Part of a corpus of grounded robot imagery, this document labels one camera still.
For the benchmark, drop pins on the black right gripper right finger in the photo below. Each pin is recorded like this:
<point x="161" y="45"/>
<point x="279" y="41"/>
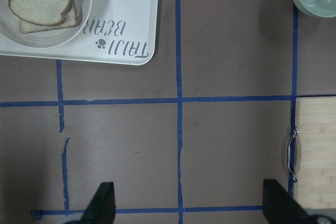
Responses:
<point x="279" y="206"/>

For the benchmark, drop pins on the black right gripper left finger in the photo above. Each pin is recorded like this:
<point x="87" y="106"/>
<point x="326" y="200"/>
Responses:
<point x="101" y="209"/>

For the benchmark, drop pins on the white round plate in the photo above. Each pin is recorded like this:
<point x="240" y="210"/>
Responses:
<point x="25" y="34"/>

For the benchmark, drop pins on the bamboo cutting board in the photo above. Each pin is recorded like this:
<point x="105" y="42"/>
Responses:
<point x="314" y="138"/>

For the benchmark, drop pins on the cream bear tray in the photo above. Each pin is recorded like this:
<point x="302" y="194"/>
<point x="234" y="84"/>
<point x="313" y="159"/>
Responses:
<point x="111" y="31"/>

